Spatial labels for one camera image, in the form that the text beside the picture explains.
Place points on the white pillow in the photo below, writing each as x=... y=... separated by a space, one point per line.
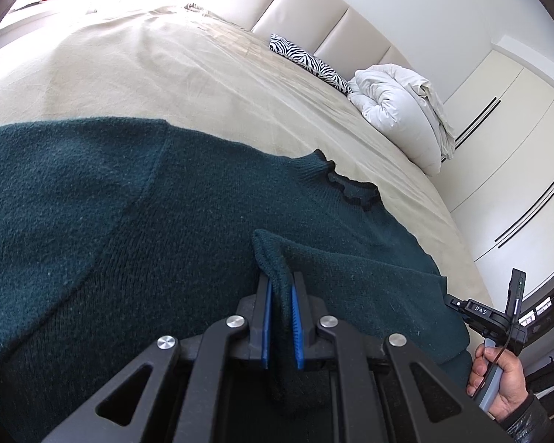
x=411 y=143

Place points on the cream padded headboard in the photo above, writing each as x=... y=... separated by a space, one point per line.
x=304 y=14

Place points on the zebra print pillow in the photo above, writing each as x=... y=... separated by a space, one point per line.
x=307 y=61

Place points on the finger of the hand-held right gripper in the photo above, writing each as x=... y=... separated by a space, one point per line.
x=456 y=305

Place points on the person's right forearm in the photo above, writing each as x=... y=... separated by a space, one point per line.
x=528 y=420

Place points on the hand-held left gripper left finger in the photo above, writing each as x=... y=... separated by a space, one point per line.
x=265 y=327

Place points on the white wardrobe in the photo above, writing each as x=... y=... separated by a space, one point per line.
x=503 y=184

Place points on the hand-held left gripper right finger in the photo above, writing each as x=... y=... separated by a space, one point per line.
x=298 y=327

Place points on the dark green knit sweater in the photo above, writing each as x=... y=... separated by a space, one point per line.
x=120 y=240

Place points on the white folded duvet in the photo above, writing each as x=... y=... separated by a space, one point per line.
x=392 y=87

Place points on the bed with beige sheet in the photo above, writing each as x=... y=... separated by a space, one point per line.
x=166 y=69

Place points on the person's right hand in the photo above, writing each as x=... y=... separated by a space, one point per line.
x=512 y=378

